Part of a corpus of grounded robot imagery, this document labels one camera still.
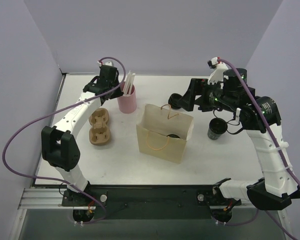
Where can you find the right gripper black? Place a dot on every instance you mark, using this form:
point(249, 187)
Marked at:
point(194, 92)

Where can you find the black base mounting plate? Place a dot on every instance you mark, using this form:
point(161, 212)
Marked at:
point(149, 202)

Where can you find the white paper straw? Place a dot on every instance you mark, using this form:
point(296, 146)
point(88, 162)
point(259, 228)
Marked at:
point(131, 84)
point(127, 83)

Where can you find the black cup lid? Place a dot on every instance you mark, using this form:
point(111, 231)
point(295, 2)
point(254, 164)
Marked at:
point(173, 136)

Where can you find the brown paper bag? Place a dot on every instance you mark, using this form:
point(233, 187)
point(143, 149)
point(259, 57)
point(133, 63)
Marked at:
point(153, 125)

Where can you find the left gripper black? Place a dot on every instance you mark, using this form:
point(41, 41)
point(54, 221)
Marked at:
point(109, 75)

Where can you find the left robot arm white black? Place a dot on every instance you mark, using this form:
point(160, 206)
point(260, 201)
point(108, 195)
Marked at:
point(58, 142)

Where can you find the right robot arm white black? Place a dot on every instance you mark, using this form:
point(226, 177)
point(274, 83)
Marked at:
point(260, 119)

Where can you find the stack of black lids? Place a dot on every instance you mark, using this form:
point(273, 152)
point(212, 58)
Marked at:
point(173, 101)

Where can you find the pink straw holder cup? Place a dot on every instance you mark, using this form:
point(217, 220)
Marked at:
point(128, 103)

